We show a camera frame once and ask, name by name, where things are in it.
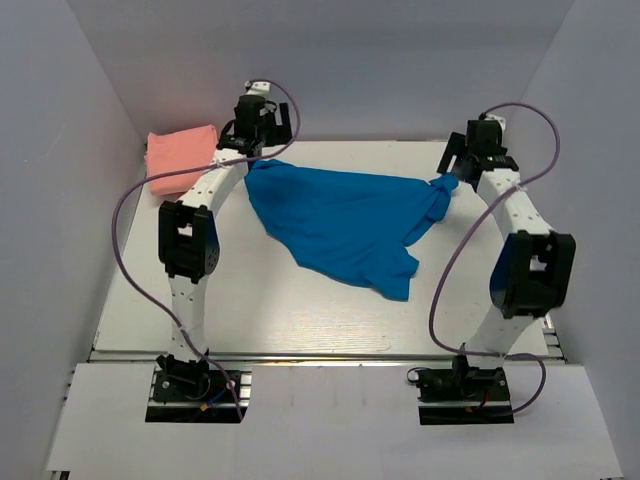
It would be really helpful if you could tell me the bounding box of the purple cable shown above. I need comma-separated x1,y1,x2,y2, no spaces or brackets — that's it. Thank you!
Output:
429,102,561,416
110,77,301,420

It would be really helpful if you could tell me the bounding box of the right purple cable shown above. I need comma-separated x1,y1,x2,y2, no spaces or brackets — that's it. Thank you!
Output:
429,102,561,416

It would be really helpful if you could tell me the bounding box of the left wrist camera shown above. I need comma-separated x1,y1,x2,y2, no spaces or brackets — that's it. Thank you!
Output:
245,80,271,100

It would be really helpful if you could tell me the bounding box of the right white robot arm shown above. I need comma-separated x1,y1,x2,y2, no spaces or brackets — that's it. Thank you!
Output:
437,115,576,399

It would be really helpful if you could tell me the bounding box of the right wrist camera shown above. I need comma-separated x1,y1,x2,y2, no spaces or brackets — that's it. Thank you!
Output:
479,113,507,132

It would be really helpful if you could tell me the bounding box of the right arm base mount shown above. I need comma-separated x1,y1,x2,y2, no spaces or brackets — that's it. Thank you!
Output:
406,355,514,426

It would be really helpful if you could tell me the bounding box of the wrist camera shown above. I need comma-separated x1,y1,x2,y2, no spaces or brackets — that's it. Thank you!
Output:
245,80,271,100
479,113,507,132

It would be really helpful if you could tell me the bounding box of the folded pink t shirt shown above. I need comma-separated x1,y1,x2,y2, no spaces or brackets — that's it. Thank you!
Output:
145,125,218,196

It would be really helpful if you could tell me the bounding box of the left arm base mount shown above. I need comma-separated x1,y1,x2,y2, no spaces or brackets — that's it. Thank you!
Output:
145,354,251,424

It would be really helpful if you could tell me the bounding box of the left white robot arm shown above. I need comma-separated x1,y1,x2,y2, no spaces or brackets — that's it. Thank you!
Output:
158,82,293,361

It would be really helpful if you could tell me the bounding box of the blue t shirt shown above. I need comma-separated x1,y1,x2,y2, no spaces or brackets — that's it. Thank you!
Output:
245,160,459,301

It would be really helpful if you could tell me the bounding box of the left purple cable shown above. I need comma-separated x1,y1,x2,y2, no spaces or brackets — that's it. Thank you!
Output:
110,77,301,420

